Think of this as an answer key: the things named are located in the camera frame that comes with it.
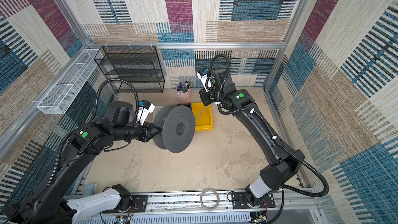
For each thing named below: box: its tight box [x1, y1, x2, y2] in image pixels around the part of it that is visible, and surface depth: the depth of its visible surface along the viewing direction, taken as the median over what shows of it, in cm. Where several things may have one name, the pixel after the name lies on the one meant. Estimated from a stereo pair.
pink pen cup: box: [176, 88, 191, 104], surface depth 108 cm
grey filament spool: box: [152, 104, 196, 153], surface depth 65 cm
